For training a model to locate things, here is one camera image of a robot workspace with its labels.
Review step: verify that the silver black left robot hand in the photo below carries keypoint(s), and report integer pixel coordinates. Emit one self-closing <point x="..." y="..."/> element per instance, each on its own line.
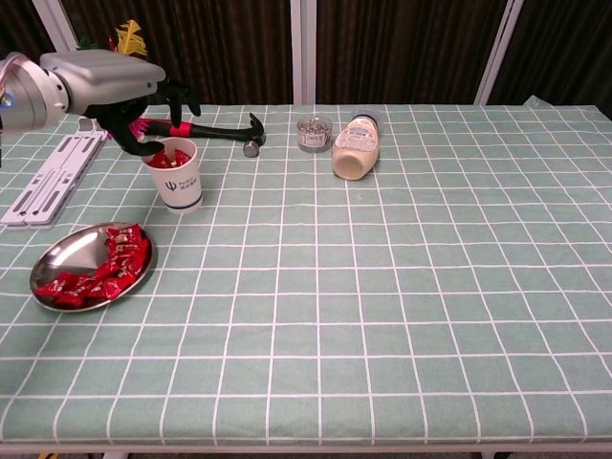
<point x="105" y="79"/>

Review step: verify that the red candy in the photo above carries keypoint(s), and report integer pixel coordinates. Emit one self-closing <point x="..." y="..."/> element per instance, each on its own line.
<point x="67" y="301"/>
<point x="123" y="268"/>
<point x="88" y="284"/>
<point x="131" y="249"/>
<point x="55" y="287"/>
<point x="122" y="234"/>
<point x="114" y="288"/>
<point x="179" y="157"/>
<point x="155" y="161"/>

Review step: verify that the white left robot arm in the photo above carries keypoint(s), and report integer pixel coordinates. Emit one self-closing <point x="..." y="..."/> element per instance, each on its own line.
<point x="28" y="100"/>

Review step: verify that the colourful feather shuttlecock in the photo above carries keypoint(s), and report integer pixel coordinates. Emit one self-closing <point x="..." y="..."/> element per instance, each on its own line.
<point x="130" y="38"/>

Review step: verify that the dark brown curtain panel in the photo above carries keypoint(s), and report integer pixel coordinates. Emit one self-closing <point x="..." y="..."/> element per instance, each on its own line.
<point x="215" y="48"/>
<point x="14" y="24"/>
<point x="406" y="48"/>
<point x="564" y="48"/>

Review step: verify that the white folding laptop stand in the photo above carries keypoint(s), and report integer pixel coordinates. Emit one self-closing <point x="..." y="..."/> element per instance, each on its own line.
<point x="48" y="181"/>

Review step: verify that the black red claw hammer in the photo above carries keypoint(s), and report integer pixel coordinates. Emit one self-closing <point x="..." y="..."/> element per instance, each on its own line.
<point x="215" y="131"/>

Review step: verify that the white paper cup blue logo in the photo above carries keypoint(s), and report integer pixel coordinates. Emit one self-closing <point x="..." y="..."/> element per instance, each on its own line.
<point x="179" y="189"/>

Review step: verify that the round stainless steel plate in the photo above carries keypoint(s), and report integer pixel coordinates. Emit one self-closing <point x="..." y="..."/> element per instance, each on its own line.
<point x="72" y="248"/>

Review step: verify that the clear jar of paper clips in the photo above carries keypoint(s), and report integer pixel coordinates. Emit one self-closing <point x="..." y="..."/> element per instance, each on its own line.
<point x="314" y="136"/>

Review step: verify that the beige mayonnaise squeeze bottle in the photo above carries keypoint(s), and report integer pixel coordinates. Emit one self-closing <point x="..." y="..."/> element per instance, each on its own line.
<point x="356" y="148"/>

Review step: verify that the green white checked tablecloth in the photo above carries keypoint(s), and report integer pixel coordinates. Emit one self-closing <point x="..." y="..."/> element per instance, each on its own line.
<point x="334" y="287"/>

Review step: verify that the white metal frame post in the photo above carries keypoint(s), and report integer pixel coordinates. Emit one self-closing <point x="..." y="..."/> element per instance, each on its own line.
<point x="52" y="24"/>
<point x="303" y="48"/>
<point x="498" y="48"/>

